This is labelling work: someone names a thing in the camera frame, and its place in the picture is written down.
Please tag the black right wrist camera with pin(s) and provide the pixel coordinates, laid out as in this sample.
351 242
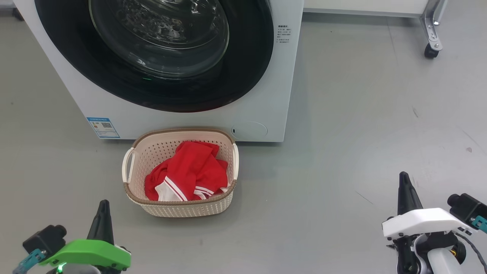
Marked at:
466 207

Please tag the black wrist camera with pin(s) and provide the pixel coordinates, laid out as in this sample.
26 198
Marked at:
43 239
466 207

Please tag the white front-load washing machine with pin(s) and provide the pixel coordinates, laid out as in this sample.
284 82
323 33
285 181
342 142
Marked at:
266 95

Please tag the cream perforated laundry basket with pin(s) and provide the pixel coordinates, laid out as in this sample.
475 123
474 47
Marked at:
152 152

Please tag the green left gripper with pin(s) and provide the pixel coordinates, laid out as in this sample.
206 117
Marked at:
91 253

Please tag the black caster wheel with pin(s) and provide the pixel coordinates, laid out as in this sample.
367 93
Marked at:
431 51

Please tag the blue energy label sticker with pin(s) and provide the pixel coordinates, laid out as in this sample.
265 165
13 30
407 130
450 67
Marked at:
103 127

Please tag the round white filter cover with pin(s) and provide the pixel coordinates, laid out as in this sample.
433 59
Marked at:
249 130

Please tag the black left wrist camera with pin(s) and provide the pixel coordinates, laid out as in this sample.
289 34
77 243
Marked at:
43 239

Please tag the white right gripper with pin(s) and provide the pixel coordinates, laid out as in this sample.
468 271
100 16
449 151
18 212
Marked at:
418 222

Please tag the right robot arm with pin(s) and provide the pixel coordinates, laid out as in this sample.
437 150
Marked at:
441 262

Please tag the dark grey glass washer door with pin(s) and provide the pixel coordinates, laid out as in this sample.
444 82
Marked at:
247 76

